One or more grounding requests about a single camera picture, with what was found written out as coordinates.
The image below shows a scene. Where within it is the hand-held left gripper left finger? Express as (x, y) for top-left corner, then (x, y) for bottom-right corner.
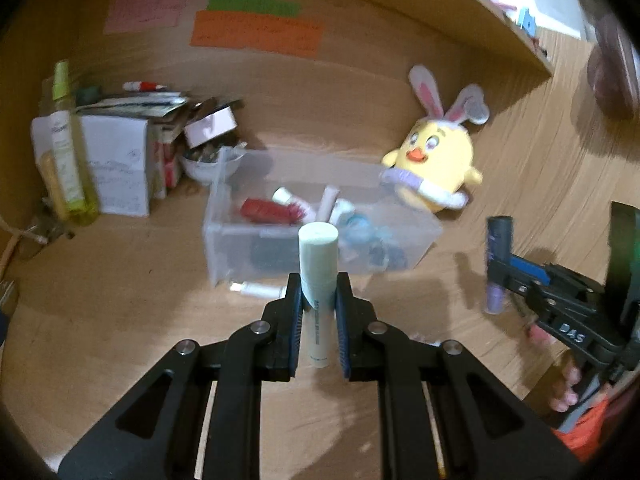
(57, 271), (306, 480)

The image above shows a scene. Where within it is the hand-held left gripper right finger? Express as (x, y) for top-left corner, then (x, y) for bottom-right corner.
(336, 271), (583, 480)

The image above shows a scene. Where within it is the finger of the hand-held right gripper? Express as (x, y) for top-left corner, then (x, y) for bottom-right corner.
(509, 254), (583, 292)
(487, 255), (558, 318)

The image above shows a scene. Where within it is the purple tube with black cap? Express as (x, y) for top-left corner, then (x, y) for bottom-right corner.
(482, 215), (515, 315)

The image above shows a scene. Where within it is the pale green stick tube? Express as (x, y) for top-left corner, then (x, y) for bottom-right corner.
(298, 221), (340, 368)

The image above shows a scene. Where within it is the blue tape roll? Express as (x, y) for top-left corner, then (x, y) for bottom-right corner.
(344, 212), (372, 242)

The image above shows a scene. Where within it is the red tube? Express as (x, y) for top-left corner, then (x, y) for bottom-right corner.
(241, 197), (307, 224)

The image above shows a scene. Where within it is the white tube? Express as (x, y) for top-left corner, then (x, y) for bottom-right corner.
(316, 185), (342, 224)

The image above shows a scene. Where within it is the clear plastic storage box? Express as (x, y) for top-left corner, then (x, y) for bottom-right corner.
(201, 147), (443, 288)

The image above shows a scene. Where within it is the person's right forearm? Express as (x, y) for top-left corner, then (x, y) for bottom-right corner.
(550, 395), (618, 465)

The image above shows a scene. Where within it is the person's right hand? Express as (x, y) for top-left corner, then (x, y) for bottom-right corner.
(546, 362), (584, 414)

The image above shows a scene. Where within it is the white pen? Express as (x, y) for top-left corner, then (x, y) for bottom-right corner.
(229, 281), (288, 300)

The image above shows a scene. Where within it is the yellow chick plush toy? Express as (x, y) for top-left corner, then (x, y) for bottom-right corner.
(378, 64), (491, 213)

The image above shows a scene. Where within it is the white bowl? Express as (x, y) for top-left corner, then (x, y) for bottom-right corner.
(180, 147), (247, 187)

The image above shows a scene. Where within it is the red and white carton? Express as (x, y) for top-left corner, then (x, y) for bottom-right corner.
(150, 122), (185, 198)

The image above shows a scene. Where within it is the small open white box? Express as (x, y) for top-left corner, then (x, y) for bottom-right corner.
(184, 105), (239, 149)

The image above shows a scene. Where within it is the white carton box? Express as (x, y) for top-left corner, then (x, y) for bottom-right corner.
(31, 114), (153, 218)

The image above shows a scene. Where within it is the wooden shelf board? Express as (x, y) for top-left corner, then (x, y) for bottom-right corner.
(415, 0), (556, 78)

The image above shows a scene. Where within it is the yellow-green spray bottle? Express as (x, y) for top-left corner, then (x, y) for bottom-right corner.
(47, 59), (101, 225)

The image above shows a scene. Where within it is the stack of paper packets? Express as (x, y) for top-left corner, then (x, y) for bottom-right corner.
(75, 91), (192, 121)

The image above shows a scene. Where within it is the orange paper note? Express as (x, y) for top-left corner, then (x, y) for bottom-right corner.
(190, 10), (323, 58)

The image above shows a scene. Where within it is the green paper note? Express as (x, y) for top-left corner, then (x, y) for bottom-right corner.
(206, 0), (302, 17)

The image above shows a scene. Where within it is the pink paper note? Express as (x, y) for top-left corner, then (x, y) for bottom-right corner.
(102, 0), (188, 35)

